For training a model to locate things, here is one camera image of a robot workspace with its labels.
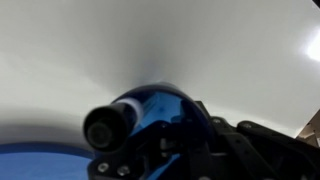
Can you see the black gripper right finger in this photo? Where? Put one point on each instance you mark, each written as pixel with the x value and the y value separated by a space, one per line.
pixel 253 153

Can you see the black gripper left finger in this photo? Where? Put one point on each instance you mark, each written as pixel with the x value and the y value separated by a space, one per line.
pixel 160 153

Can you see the blue plastic cup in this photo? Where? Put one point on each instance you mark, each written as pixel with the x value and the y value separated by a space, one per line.
pixel 160 106

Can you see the black white Expo marker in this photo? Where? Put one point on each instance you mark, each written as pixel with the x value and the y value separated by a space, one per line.
pixel 110 128

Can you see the tilted flat cardboard box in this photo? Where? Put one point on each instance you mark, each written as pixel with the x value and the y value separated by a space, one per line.
pixel 311 130

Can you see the blue round plate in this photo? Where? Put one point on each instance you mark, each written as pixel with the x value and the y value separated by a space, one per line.
pixel 40 163

